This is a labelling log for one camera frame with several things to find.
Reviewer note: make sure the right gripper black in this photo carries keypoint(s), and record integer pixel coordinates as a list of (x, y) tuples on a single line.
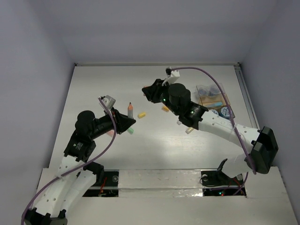
[(153, 91)]

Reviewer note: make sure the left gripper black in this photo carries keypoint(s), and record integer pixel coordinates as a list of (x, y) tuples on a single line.
[(122, 121)]

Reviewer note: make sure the green marker cap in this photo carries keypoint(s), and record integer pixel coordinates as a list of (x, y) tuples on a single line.
[(130, 130)]

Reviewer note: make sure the red-orange highlighter marker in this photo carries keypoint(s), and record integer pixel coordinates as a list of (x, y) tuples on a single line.
[(130, 113)]

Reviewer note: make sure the clear jar purple lid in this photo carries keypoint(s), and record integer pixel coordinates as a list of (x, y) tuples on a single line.
[(211, 90)]

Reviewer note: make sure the blue highlighter marker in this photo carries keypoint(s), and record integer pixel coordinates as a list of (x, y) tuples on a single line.
[(215, 105)]

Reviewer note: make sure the blue patterned tape roll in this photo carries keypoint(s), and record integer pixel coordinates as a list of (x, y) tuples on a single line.
[(226, 112)]

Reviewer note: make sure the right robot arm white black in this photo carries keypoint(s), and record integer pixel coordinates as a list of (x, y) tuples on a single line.
[(260, 145)]

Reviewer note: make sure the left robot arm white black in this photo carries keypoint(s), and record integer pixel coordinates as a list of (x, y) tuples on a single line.
[(75, 174)]

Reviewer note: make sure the pink highlighter marker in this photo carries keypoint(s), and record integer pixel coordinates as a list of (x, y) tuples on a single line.
[(110, 133)]

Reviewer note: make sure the yellow marker cap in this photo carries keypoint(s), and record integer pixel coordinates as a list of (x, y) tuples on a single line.
[(141, 115)]

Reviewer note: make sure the light orange marker cap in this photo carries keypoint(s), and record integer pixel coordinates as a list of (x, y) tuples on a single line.
[(165, 109)]

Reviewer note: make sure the yellow highlighter marker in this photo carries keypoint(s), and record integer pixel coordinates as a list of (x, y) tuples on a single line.
[(189, 130)]

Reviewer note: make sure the three-compartment desk organizer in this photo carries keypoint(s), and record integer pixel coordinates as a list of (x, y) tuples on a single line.
[(206, 100)]

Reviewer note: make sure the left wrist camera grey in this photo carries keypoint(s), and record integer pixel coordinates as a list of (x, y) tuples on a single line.
[(108, 101)]

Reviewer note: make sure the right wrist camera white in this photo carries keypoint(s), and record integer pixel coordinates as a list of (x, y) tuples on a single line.
[(172, 76)]

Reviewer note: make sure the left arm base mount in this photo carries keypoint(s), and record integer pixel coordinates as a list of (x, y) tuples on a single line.
[(107, 187)]

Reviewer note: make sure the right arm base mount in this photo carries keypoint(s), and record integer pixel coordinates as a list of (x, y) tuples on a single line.
[(216, 183)]

